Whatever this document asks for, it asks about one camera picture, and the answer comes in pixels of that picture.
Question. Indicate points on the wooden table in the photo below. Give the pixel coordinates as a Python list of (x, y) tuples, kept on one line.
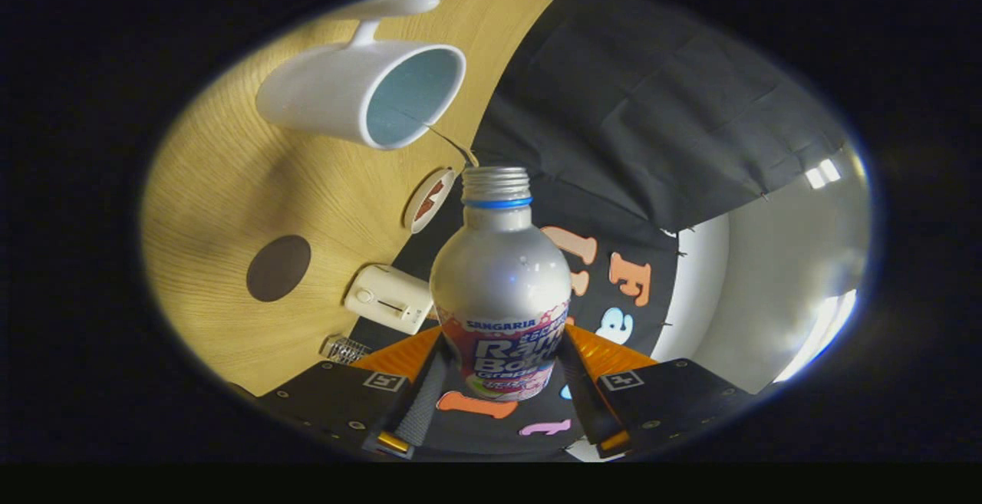
[(222, 197)]

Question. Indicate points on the silver juice bottle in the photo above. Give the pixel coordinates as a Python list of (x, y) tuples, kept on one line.
[(499, 274)]

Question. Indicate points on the white cup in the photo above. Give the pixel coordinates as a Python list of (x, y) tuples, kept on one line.
[(330, 93)]

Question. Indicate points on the black backdrop cloth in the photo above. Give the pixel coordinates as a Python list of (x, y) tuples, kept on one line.
[(652, 105)]

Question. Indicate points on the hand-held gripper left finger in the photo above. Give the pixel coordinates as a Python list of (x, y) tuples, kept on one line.
[(337, 396)]

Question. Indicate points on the white toaster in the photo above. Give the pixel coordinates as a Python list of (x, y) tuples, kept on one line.
[(383, 298)]

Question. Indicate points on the dark brown round coaster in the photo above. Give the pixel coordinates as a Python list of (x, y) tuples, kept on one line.
[(278, 268)]

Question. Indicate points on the white round plate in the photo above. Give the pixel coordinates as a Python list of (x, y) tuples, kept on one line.
[(418, 209)]

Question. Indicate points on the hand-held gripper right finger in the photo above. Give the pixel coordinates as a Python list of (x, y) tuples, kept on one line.
[(675, 396)]

